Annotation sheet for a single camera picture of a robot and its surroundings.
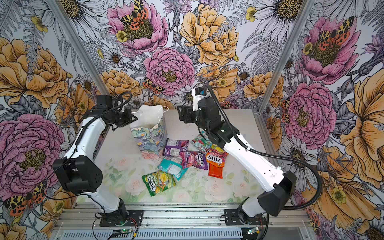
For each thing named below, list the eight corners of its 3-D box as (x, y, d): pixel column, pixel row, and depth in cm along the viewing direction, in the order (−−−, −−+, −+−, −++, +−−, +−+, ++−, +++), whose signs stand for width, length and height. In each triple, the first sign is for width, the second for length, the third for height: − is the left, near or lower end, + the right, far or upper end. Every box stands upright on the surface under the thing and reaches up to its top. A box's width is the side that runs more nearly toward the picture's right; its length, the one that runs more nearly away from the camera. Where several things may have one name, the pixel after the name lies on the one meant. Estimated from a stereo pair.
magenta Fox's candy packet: (179, 170, 92) (178, 166, 88) (180, 154, 98) (180, 151, 95) (207, 170, 92) (207, 166, 88) (206, 155, 98) (206, 151, 95)
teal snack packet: (158, 168, 91) (157, 166, 89) (166, 157, 96) (166, 155, 93) (180, 181, 86) (180, 179, 84) (188, 169, 91) (187, 167, 89)
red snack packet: (207, 175, 91) (207, 174, 89) (209, 164, 95) (209, 163, 93) (221, 178, 89) (222, 177, 88) (223, 167, 94) (223, 166, 92)
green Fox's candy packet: (148, 198, 82) (146, 196, 79) (143, 178, 89) (141, 176, 86) (176, 185, 86) (176, 183, 84) (170, 167, 93) (169, 164, 91)
